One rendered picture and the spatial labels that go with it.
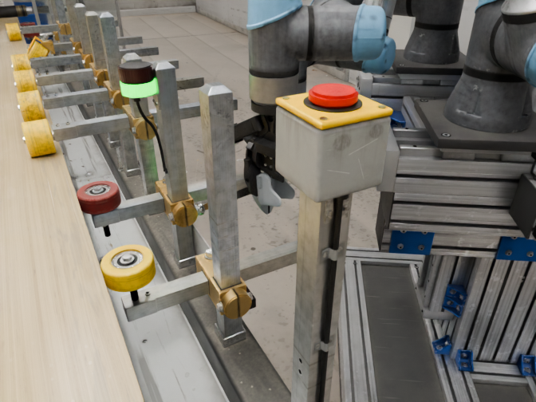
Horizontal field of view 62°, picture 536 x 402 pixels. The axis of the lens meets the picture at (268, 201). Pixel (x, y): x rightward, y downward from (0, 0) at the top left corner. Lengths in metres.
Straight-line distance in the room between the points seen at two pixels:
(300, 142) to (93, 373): 0.37
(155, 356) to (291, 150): 0.67
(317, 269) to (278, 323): 1.43
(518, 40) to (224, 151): 0.44
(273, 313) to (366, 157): 1.56
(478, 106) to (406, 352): 0.90
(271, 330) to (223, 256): 1.14
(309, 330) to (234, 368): 0.35
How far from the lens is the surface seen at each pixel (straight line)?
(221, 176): 0.64
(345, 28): 0.66
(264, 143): 0.71
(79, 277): 0.73
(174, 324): 1.01
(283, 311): 1.90
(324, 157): 0.34
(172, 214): 0.92
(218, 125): 0.61
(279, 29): 0.65
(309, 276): 0.45
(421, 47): 1.36
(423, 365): 1.53
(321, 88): 0.38
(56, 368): 0.61
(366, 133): 0.36
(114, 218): 0.96
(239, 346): 0.85
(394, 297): 1.72
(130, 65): 0.83
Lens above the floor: 1.34
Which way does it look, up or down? 31 degrees down
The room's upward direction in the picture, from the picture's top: straight up
